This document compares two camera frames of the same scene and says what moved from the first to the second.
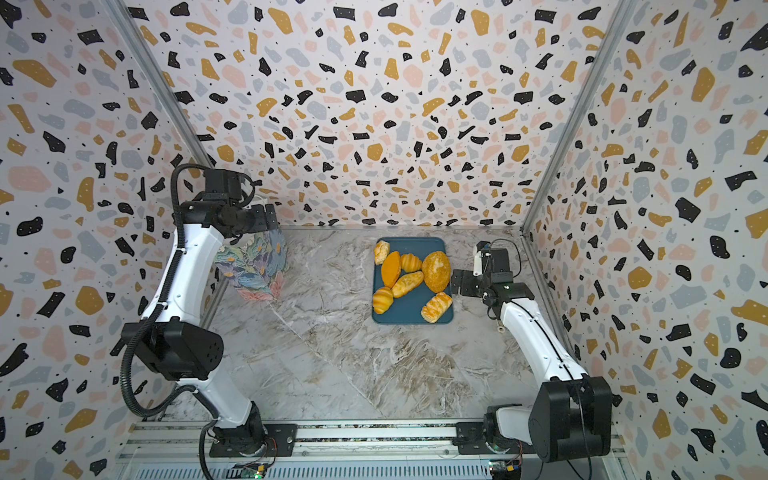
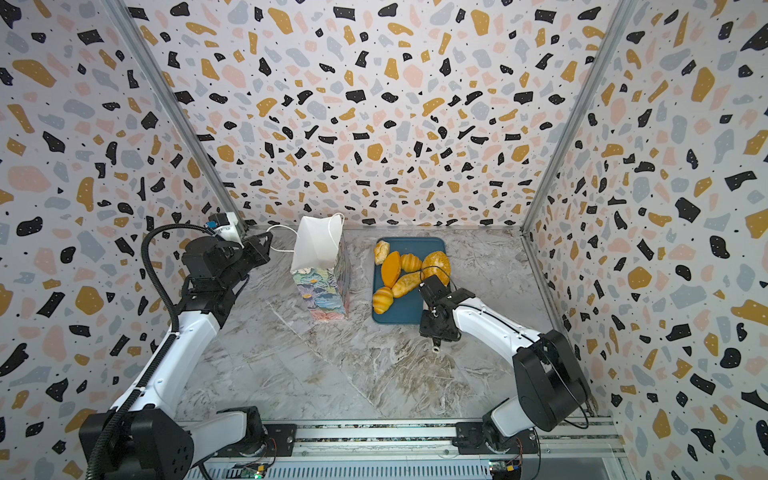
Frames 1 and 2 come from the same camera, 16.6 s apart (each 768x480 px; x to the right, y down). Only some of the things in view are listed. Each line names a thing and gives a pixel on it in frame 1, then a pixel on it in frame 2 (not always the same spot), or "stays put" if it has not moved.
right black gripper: (466, 282) → (435, 327)
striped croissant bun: (383, 299) stays put
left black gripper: (261, 219) → (259, 253)
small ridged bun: (410, 262) stays put
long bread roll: (407, 283) stays put
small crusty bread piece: (381, 250) stays put
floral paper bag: (254, 263) → (320, 265)
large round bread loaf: (436, 271) stays put
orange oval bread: (390, 268) stays put
